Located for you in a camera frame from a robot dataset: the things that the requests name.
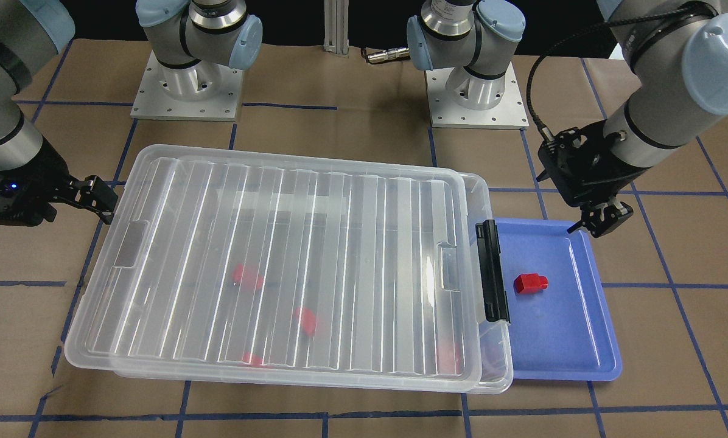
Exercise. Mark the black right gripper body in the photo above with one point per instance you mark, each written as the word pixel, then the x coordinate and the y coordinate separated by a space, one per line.
pixel 42 174

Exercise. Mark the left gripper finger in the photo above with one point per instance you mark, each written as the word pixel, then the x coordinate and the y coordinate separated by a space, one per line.
pixel 608 216
pixel 590 220

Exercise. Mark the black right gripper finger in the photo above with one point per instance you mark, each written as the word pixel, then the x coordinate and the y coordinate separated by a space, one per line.
pixel 94 195

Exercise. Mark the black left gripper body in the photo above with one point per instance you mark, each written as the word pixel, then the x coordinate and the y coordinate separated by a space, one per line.
pixel 605 214

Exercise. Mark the red block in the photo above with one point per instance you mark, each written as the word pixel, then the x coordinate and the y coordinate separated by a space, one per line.
pixel 530 283
pixel 247 277
pixel 306 320
pixel 252 360

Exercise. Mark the clear ribbed box lid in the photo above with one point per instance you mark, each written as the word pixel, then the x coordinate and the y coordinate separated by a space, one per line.
pixel 167 183

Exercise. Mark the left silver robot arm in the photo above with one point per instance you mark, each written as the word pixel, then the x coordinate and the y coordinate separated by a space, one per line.
pixel 677 50

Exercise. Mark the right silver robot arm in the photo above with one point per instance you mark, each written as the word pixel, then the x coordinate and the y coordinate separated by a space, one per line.
pixel 65 104

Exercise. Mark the blue plastic tray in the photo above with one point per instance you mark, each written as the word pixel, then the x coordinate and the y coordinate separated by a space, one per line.
pixel 564 332

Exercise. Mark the red block under lid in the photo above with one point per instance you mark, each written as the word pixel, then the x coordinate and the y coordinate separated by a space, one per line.
pixel 247 277
pixel 252 360
pixel 306 320

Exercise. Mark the clear plastic storage box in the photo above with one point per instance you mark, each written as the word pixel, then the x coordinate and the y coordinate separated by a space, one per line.
pixel 492 340

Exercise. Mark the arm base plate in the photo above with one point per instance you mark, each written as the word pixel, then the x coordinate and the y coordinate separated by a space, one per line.
pixel 458 100
pixel 203 92

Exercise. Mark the black box latch handle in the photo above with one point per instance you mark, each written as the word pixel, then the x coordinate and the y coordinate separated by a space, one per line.
pixel 495 298

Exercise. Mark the aluminium frame post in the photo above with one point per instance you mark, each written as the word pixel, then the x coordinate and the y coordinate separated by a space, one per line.
pixel 335 26

